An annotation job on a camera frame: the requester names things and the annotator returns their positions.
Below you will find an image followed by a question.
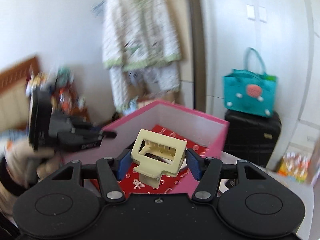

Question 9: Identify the pink storage box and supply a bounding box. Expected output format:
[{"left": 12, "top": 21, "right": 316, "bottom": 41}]
[{"left": 62, "top": 101, "right": 228, "bottom": 196}]

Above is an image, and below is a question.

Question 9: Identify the cream hair claw clip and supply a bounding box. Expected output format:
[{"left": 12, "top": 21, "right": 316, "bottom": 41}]
[{"left": 131, "top": 129, "right": 187, "bottom": 188}]

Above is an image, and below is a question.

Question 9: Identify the black suitcase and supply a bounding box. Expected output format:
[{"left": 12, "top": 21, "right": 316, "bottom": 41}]
[{"left": 223, "top": 110, "right": 281, "bottom": 167}]

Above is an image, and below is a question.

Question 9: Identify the teal felt tote bag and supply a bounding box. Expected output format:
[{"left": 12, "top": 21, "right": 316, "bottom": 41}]
[{"left": 223, "top": 47, "right": 278, "bottom": 118}]

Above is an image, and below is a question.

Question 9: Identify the white green hanging pajamas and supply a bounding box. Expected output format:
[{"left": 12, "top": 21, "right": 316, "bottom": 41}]
[{"left": 102, "top": 0, "right": 181, "bottom": 113}]

